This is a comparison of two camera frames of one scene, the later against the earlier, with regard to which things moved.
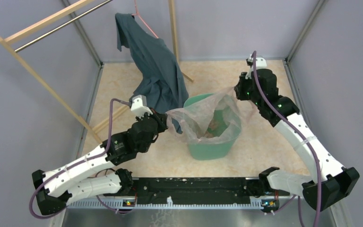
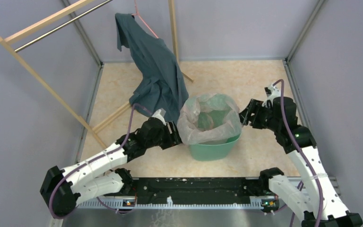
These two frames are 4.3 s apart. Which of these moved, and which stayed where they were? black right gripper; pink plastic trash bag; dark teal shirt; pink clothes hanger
Moved: black right gripper; pink plastic trash bag
Stayed: dark teal shirt; pink clothes hanger
